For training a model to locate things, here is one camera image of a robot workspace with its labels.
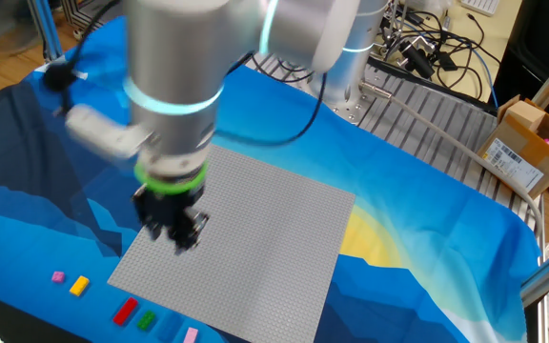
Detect black striped frame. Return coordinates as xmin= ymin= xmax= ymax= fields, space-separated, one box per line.
xmin=59 ymin=0 xmax=128 ymax=40

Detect black camera cable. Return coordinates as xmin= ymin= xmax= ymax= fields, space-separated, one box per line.
xmin=43 ymin=0 xmax=123 ymax=118

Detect blue cable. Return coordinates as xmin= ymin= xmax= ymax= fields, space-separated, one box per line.
xmin=468 ymin=46 xmax=499 ymax=109

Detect green Lego brick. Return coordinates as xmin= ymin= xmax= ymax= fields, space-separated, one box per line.
xmin=136 ymin=310 xmax=157 ymax=332

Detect grey Lego baseplate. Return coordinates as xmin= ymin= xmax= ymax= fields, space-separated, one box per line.
xmin=107 ymin=145 xmax=356 ymax=343

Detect open cardboard box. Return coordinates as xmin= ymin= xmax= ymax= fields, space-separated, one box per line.
xmin=477 ymin=94 xmax=549 ymax=199

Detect green flange ring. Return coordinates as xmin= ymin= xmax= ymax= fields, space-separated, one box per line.
xmin=133 ymin=160 xmax=209 ymax=196

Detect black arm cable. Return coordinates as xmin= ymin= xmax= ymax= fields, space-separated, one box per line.
xmin=212 ymin=51 xmax=328 ymax=148

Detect blue mountain print tablecloth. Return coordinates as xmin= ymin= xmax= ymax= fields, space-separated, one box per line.
xmin=0 ymin=15 xmax=542 ymax=343

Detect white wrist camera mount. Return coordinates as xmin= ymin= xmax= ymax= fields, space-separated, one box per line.
xmin=64 ymin=104 xmax=155 ymax=161

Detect red Lego brick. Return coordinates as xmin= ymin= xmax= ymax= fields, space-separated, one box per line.
xmin=112 ymin=296 xmax=139 ymax=327

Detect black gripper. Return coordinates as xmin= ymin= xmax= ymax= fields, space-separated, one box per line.
xmin=133 ymin=184 xmax=209 ymax=253

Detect yellow Lego brick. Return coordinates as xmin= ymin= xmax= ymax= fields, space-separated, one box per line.
xmin=69 ymin=275 xmax=91 ymax=297

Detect blue grey frame post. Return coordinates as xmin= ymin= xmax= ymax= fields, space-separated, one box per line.
xmin=27 ymin=0 xmax=65 ymax=62

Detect tangled black cables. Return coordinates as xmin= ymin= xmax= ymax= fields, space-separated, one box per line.
xmin=378 ymin=0 xmax=502 ymax=104

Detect white keyboard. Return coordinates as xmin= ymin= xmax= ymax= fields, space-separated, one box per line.
xmin=459 ymin=0 xmax=501 ymax=16

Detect small tan carton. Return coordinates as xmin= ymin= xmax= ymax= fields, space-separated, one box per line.
xmin=505 ymin=100 xmax=546 ymax=132

